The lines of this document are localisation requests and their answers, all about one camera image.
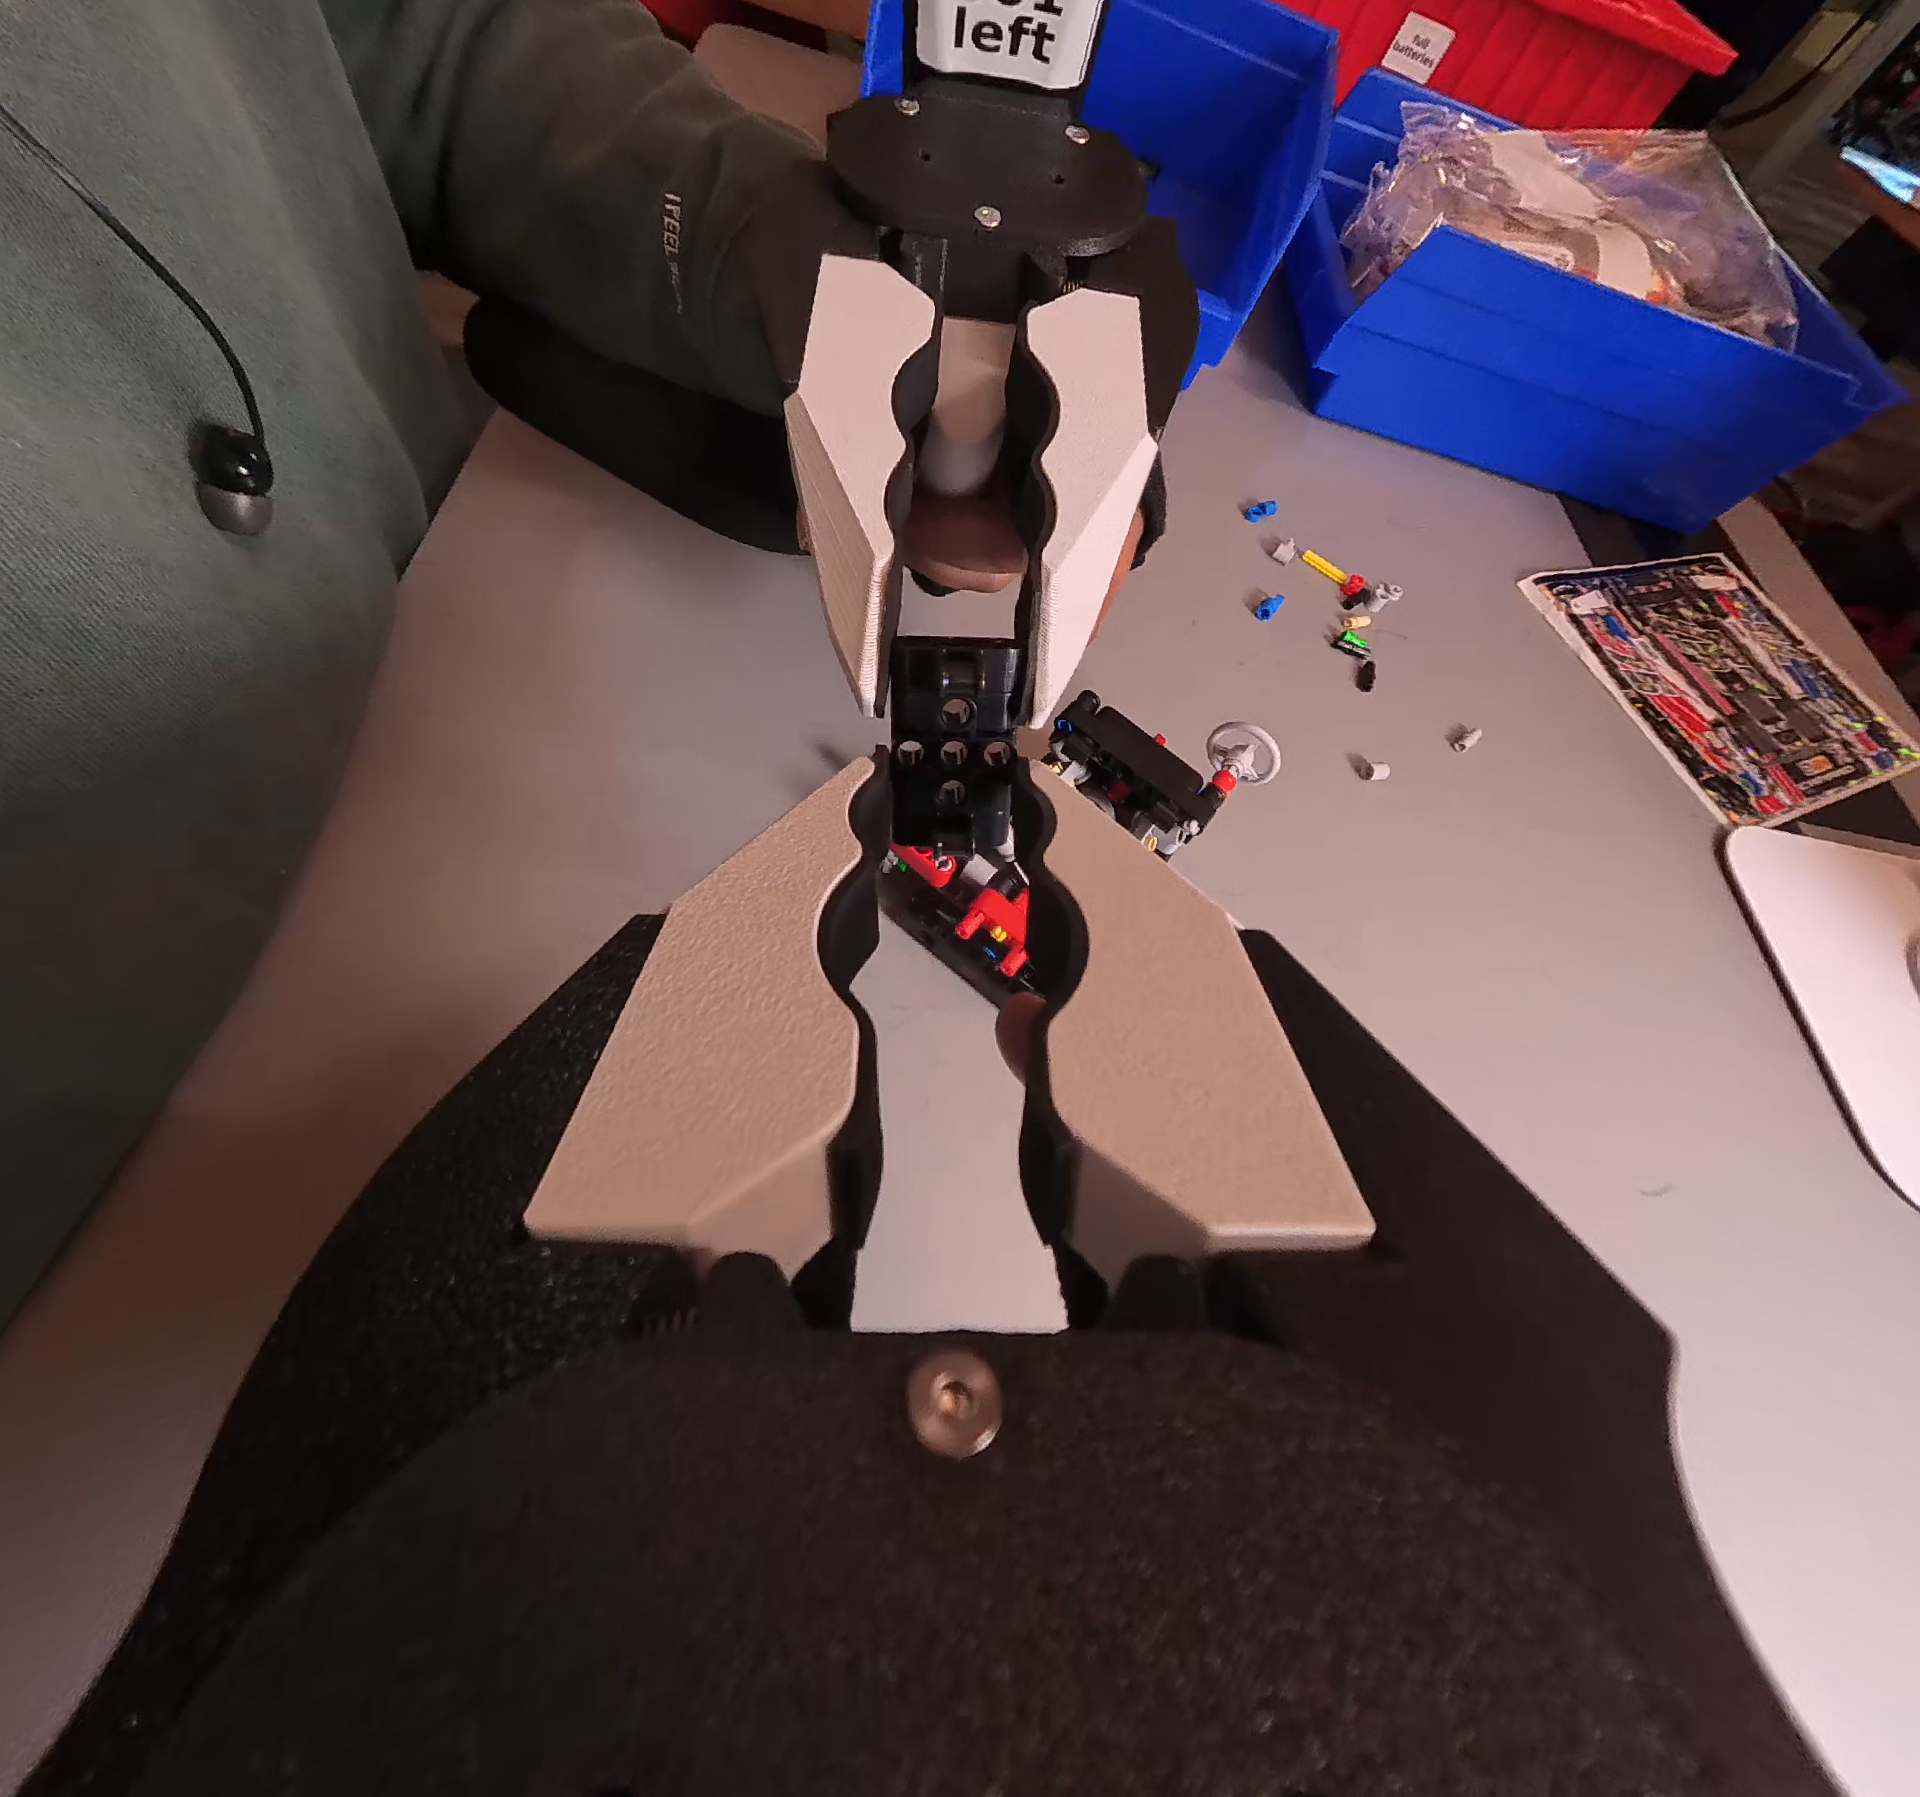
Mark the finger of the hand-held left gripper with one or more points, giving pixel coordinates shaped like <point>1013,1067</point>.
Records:
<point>1101,447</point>
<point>848,400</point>

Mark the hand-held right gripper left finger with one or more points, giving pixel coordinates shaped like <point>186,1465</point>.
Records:
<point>704,1076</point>

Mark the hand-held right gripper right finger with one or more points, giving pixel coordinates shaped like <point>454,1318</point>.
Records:
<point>1199,1076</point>

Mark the lego car model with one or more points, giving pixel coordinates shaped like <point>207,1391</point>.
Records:
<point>1140,763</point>

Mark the person's left forearm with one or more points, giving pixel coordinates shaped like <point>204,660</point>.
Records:
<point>525,102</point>

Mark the cluster of small lego pieces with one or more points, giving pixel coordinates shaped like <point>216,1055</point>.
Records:
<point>1325,564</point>

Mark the lego sticker sheet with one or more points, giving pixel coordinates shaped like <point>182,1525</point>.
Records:
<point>1726,688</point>

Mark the person's left hand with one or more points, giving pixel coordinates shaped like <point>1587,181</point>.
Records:
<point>966,545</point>

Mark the person's right hand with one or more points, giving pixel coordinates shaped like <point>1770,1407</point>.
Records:
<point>1023,1043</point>

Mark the small blue bin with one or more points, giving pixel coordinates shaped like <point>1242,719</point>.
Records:
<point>1230,102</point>

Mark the large blue bin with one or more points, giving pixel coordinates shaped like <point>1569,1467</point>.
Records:
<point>1575,387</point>

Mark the clear plastic parts bags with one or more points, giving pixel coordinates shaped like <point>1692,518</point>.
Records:
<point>1575,191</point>

